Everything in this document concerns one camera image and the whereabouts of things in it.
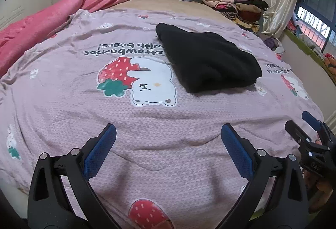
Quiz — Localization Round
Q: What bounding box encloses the green windowsill cover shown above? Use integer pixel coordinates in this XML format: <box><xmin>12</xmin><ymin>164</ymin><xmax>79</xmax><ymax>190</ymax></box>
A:
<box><xmin>283</xmin><ymin>28</ymin><xmax>336</xmax><ymax>72</ymax></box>

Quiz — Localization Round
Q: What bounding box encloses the lilac printed quilt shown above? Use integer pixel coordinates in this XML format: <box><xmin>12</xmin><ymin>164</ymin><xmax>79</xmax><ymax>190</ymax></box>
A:
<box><xmin>0</xmin><ymin>9</ymin><xmax>326</xmax><ymax>229</ymax></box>

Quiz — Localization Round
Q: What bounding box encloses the pile of folded clothes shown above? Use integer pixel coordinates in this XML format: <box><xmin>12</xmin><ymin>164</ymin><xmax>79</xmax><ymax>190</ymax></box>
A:
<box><xmin>201</xmin><ymin>0</ymin><xmax>269</xmax><ymax>33</ymax></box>

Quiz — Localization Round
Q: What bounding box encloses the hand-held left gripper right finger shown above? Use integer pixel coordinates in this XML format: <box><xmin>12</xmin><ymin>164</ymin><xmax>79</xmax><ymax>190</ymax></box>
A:
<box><xmin>218</xmin><ymin>123</ymin><xmax>308</xmax><ymax>229</ymax></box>

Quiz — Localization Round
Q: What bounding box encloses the person's right hand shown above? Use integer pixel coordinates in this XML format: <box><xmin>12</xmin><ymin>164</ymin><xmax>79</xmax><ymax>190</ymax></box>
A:
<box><xmin>304</xmin><ymin>169</ymin><xmax>336</xmax><ymax>215</ymax></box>

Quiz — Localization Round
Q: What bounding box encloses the purple cloth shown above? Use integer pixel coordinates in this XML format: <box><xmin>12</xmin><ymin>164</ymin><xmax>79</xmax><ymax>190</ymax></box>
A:
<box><xmin>264</xmin><ymin>37</ymin><xmax>280</xmax><ymax>50</ymax></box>

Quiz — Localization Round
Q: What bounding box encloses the pink fleece blanket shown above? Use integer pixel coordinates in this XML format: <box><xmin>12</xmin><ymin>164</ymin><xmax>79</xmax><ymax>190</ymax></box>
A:
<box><xmin>0</xmin><ymin>0</ymin><xmax>135</xmax><ymax>77</ymax></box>

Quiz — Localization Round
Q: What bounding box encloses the black t-shirt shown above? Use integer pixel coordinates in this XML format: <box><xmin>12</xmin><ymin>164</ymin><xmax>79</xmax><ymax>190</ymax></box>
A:
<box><xmin>155</xmin><ymin>23</ymin><xmax>263</xmax><ymax>94</ymax></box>

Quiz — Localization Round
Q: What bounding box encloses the assorted colourful clutter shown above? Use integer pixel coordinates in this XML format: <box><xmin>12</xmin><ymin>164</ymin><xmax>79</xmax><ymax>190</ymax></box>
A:
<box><xmin>286</xmin><ymin>17</ymin><xmax>336</xmax><ymax>75</ymax></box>

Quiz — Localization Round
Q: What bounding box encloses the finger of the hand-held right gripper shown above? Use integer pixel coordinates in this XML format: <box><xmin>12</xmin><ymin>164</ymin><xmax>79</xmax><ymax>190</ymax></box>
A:
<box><xmin>285</xmin><ymin>120</ymin><xmax>319</xmax><ymax>147</ymax></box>
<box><xmin>301</xmin><ymin>111</ymin><xmax>336</xmax><ymax>142</ymax></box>

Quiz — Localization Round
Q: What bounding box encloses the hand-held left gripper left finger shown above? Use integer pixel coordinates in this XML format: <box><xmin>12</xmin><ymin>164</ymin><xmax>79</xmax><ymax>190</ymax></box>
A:
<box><xmin>28</xmin><ymin>123</ymin><xmax>118</xmax><ymax>229</ymax></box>

